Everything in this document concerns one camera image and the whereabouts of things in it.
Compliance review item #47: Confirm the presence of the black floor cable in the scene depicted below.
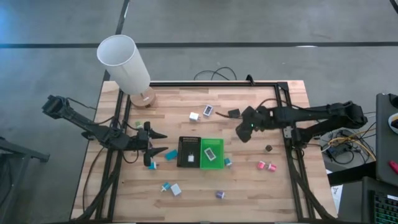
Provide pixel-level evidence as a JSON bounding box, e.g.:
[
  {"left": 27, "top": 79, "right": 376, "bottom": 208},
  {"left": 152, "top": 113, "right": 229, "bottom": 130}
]
[{"left": 193, "top": 66, "right": 255, "bottom": 85}]

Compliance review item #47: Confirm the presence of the backlit computer keyboard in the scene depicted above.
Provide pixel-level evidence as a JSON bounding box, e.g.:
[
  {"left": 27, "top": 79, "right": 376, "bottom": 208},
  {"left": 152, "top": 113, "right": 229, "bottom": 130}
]
[{"left": 373, "top": 191, "right": 398, "bottom": 224}]

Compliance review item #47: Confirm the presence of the black keyboard shelf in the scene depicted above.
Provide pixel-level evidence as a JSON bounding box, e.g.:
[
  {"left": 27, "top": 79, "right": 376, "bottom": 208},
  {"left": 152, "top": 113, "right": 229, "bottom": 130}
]
[{"left": 360, "top": 176, "right": 398, "bottom": 224}]

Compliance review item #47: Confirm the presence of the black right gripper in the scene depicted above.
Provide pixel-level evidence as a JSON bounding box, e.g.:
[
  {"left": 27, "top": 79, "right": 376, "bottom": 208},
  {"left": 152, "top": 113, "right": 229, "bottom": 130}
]
[{"left": 235, "top": 106, "right": 271, "bottom": 144}]

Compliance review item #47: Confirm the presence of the black plastic basket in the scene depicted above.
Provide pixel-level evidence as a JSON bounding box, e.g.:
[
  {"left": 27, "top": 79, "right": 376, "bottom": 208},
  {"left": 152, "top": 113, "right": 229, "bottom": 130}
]
[{"left": 176, "top": 136, "right": 202, "bottom": 169}]

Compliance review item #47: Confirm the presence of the white paper sheet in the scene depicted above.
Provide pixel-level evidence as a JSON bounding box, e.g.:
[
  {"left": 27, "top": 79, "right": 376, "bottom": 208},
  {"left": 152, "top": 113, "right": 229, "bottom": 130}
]
[{"left": 330, "top": 184, "right": 344, "bottom": 205}]

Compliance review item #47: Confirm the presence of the black desk top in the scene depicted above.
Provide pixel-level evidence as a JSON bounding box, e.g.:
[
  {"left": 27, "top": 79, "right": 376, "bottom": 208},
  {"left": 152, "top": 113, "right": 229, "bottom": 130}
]
[{"left": 375, "top": 92, "right": 398, "bottom": 187}]

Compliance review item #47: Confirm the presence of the green plastic basket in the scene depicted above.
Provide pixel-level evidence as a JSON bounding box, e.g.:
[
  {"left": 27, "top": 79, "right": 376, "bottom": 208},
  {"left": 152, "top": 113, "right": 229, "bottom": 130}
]
[{"left": 200, "top": 138, "right": 225, "bottom": 170}]

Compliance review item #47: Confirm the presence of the white shade wooden base lamp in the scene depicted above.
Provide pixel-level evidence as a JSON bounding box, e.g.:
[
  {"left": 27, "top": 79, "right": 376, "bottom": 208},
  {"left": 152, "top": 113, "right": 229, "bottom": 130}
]
[{"left": 96, "top": 34, "right": 157, "bottom": 109}]

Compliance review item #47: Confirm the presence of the black aluminium rig frame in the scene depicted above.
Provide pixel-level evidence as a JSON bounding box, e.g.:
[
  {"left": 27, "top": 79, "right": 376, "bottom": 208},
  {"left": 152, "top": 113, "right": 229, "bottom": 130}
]
[{"left": 73, "top": 81, "right": 335, "bottom": 222}]

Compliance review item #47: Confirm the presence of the grey metal cart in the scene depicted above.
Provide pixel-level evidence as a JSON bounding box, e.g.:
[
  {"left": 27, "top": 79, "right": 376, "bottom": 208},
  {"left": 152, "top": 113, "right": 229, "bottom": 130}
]
[{"left": 0, "top": 136, "right": 50, "bottom": 224}]

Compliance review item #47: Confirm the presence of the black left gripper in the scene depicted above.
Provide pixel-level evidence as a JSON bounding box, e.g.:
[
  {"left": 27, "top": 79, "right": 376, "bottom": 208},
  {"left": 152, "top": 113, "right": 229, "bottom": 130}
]
[{"left": 136, "top": 121, "right": 169, "bottom": 167}]

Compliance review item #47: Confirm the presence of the white bowl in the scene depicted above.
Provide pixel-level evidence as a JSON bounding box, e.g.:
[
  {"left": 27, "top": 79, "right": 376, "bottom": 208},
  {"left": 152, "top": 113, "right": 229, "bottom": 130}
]
[{"left": 387, "top": 112, "right": 398, "bottom": 135}]

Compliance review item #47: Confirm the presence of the floor cable bundle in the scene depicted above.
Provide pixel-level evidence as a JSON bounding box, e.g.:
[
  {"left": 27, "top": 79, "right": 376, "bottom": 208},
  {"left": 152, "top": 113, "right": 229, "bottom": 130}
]
[{"left": 320, "top": 110, "right": 377, "bottom": 166}]

